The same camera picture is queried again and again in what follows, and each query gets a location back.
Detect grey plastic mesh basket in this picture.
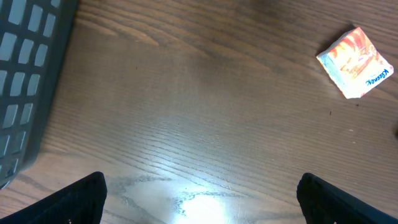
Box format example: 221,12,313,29
1,0,79,189

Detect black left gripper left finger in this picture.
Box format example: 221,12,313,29
1,171,107,224

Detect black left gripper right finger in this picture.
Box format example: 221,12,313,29
297,173,397,224

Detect small orange snack box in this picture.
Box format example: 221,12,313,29
317,27,394,99

